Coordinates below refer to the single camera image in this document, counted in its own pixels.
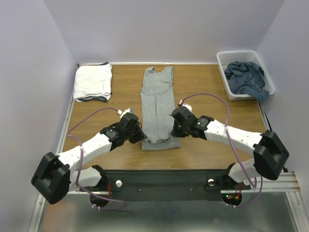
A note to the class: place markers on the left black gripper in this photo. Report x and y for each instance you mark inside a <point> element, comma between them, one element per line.
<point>140,136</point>

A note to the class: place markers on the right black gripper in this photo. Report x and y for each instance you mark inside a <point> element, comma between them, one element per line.
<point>175,129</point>

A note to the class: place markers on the blue tank top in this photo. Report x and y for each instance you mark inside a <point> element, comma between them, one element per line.
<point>247,78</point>

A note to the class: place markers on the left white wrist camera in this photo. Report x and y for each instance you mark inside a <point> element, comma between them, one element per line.
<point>125,111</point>

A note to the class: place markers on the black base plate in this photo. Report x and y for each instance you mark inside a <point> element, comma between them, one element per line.
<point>166,185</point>

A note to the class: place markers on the folded white tank top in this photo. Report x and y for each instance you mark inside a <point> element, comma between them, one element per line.
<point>93,82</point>

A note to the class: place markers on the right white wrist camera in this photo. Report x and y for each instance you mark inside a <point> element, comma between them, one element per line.
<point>188,106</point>

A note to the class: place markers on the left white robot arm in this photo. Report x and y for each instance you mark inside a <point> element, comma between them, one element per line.
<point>52,176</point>

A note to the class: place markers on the grey tank top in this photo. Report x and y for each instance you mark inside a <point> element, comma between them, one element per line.
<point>157,103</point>

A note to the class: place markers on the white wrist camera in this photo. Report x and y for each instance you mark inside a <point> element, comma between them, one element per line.
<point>125,111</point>
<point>188,106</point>

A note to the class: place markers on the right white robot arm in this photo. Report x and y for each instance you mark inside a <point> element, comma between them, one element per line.
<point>269,155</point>

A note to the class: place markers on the white plastic basket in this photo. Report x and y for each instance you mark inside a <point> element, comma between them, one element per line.
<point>226,57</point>

